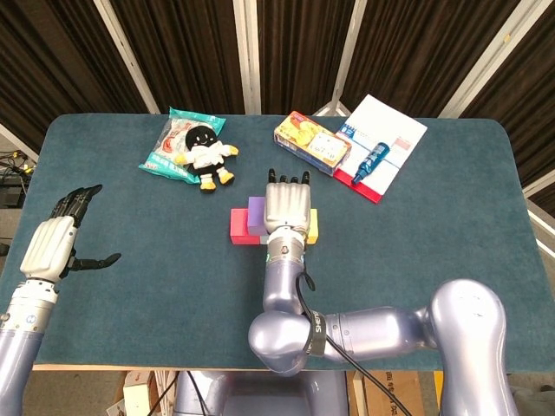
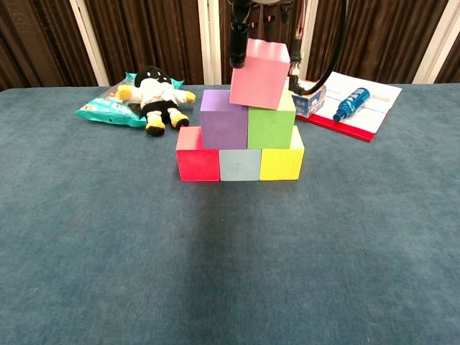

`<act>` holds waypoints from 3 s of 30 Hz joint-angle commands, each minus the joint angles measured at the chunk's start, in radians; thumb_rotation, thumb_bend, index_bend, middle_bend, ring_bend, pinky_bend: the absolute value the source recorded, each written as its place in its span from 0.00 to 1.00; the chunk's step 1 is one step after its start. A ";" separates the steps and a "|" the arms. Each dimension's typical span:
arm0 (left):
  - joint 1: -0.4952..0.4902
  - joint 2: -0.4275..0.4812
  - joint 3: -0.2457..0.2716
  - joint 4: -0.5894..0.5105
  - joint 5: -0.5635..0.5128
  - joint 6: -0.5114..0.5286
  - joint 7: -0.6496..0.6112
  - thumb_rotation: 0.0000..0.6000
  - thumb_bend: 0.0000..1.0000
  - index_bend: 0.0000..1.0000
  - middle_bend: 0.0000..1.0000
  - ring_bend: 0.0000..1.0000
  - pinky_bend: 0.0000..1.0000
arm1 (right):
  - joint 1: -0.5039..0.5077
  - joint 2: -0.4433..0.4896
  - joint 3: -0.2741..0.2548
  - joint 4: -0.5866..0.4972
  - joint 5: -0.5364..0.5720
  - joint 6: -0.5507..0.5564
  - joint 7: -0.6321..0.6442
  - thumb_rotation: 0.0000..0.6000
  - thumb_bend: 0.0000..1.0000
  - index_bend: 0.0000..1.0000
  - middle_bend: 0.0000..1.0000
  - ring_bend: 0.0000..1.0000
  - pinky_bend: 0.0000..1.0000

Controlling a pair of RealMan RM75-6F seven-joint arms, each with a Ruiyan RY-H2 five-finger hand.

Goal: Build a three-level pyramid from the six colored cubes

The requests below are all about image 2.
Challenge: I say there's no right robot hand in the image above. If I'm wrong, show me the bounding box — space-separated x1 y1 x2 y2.
228 0 292 69

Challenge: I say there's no pink foam cube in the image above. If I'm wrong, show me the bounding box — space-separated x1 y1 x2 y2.
229 37 291 111

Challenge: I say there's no purple foam cube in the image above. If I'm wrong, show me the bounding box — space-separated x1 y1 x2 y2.
199 89 249 150

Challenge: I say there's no green foam cube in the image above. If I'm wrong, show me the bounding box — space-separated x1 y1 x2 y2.
247 90 297 150

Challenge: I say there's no light blue foam cube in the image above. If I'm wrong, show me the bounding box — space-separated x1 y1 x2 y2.
218 148 262 182

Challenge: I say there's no red foam cube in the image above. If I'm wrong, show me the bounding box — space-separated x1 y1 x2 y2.
175 126 221 183

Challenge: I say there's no yellow foam cube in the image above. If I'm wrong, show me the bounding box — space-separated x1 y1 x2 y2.
259 125 305 181

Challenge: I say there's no dark brown curtain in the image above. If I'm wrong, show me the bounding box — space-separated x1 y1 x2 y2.
0 0 460 93

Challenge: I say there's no yellow blue cookie box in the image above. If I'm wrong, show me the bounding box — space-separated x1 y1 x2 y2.
285 79 327 119

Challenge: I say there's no black white plush doll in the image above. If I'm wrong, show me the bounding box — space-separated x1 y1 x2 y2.
115 65 197 137

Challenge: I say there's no blue bottle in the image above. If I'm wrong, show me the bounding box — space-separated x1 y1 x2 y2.
332 86 371 123

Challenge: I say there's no white red book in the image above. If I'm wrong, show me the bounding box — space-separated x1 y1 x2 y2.
296 70 403 143

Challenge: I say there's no teal snack bag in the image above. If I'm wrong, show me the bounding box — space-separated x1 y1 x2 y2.
75 72 185 129

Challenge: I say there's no teal felt table mat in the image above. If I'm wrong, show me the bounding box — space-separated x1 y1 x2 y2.
0 83 460 345

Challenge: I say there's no white frame post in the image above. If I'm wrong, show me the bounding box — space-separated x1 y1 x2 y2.
197 0 222 86
69 0 111 87
412 0 460 85
296 0 319 81

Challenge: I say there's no thin black cable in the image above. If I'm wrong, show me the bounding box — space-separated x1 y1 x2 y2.
289 0 349 96

